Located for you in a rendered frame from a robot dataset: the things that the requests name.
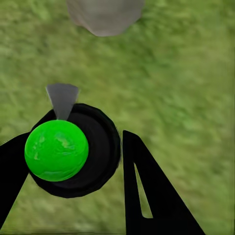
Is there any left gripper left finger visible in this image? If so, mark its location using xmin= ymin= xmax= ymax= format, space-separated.
xmin=0 ymin=132 xmax=30 ymax=229

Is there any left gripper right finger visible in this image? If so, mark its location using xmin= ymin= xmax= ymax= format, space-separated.
xmin=121 ymin=130 xmax=205 ymax=235

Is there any pesticide atomizer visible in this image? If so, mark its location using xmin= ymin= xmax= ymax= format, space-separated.
xmin=24 ymin=84 xmax=122 ymax=199

